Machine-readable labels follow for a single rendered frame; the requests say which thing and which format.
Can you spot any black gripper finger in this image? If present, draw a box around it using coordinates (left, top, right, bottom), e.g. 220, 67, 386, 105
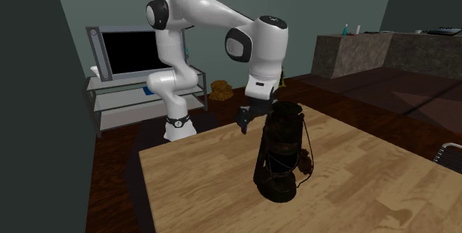
235, 106, 253, 135

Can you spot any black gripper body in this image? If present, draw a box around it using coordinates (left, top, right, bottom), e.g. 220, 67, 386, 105
246, 95, 278, 120

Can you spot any yellow-brown lumpy object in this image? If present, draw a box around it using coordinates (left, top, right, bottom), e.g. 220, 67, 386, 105
208, 79, 235, 102

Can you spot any black rusty lantern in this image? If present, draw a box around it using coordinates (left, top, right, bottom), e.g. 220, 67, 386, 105
252, 101, 315, 203

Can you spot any small brown object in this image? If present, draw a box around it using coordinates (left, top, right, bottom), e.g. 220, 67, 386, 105
298, 147, 312, 175

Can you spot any brown stone counter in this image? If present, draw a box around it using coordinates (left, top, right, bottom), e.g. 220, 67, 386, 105
311, 27, 462, 81

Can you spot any grey glass television stand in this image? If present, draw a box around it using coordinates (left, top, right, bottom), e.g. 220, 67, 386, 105
82, 64, 209, 138

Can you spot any grey framed television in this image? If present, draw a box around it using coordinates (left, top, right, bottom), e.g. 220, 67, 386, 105
85, 24, 190, 83

